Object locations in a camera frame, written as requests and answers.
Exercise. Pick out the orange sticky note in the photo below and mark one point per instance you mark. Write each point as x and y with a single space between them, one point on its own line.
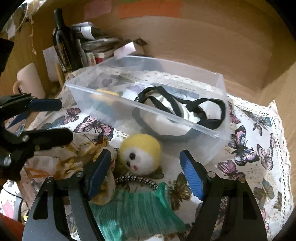
133 9

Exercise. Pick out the clear plastic storage bin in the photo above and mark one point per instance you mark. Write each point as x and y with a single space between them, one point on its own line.
130 75

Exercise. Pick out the small white box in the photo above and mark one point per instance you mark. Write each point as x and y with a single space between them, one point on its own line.
130 48

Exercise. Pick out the pink mug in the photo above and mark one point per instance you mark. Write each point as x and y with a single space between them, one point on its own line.
28 81

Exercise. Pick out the pink sticky note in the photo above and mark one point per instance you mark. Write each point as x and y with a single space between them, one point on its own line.
97 8

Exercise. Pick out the white black-trimmed fabric mask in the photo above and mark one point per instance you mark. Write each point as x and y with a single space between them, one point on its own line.
169 130

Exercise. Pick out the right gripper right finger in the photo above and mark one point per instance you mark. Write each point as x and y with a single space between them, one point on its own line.
242 220

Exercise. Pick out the butterfly print tablecloth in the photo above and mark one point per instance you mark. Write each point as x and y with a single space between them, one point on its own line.
255 151

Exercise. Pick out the yellow-haired doll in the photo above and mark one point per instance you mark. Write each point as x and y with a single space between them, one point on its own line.
133 202

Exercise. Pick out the white paper note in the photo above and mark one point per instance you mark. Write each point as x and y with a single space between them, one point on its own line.
51 59

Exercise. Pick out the stack of books and papers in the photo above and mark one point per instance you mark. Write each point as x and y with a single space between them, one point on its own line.
90 39

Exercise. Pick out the yellow green sponge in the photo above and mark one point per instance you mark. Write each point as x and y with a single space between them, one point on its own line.
104 95

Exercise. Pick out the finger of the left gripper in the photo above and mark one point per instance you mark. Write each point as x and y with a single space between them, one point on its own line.
47 139
12 105

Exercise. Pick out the floral beige cloth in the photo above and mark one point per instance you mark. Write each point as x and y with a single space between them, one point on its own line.
63 162

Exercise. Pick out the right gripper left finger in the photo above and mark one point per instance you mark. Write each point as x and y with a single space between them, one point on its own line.
47 217

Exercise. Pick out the dark wine bottle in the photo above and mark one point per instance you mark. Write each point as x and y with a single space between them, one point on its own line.
65 43

